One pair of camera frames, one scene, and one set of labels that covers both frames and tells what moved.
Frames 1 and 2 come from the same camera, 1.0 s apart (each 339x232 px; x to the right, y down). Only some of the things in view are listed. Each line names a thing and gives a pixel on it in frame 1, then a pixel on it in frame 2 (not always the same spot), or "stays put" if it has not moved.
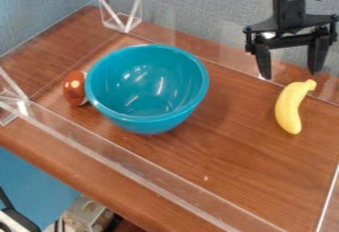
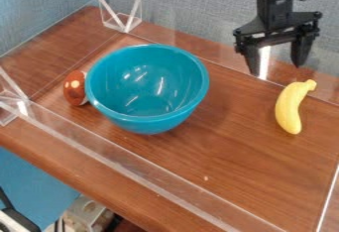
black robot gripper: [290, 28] -> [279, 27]
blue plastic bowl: [147, 85] stays put
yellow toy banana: [287, 104] stays put
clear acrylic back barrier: [279, 43] stays put
